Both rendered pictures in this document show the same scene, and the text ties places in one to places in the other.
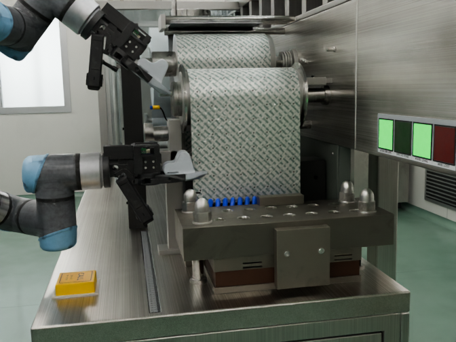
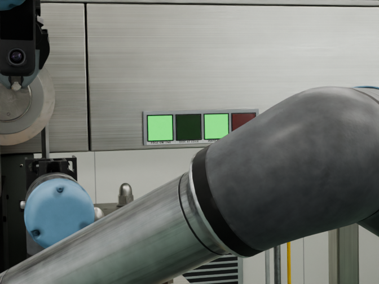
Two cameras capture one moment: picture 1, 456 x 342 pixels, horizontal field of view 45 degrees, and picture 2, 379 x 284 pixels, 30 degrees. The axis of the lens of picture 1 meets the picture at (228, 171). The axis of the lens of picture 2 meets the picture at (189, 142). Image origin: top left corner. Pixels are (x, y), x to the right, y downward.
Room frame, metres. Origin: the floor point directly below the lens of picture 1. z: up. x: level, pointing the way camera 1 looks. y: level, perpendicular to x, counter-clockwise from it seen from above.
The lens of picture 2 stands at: (0.97, 1.18, 1.23)
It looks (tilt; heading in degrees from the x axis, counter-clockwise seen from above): 3 degrees down; 267
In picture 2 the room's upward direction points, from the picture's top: 1 degrees counter-clockwise
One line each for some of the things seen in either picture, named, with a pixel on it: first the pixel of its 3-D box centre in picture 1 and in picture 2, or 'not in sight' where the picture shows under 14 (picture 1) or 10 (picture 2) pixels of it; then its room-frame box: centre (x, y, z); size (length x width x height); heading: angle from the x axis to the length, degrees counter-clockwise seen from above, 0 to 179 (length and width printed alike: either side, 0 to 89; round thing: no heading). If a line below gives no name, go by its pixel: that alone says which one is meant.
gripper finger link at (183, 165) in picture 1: (185, 165); not in sight; (1.11, 0.09, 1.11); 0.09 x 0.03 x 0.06; 99
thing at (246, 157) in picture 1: (247, 162); (45, 177); (1.15, -0.04, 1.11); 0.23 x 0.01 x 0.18; 100
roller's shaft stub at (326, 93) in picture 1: (313, 95); not in sight; (1.24, -0.20, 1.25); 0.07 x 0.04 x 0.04; 100
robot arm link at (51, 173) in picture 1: (53, 174); (58, 213); (1.08, 0.35, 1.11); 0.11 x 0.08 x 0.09; 100
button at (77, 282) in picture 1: (77, 282); not in sight; (0.99, 0.29, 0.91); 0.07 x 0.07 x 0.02; 10
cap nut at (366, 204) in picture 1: (366, 199); (125, 193); (1.03, -0.27, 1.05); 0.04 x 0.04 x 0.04
